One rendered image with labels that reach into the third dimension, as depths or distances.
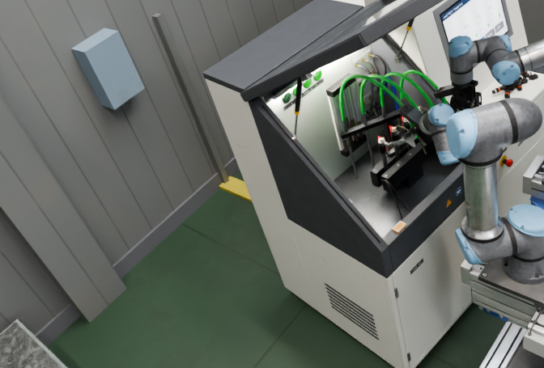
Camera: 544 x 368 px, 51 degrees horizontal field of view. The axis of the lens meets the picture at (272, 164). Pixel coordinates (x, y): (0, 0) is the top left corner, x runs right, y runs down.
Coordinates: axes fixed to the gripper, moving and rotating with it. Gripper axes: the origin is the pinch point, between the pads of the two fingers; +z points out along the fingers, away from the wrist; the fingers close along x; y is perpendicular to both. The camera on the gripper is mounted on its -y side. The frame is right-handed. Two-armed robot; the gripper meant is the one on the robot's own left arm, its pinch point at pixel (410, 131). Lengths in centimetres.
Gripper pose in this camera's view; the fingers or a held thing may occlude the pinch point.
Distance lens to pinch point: 222.5
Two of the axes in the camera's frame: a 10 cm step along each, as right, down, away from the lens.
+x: 7.6, -6.4, 1.1
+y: 6.5, 7.6, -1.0
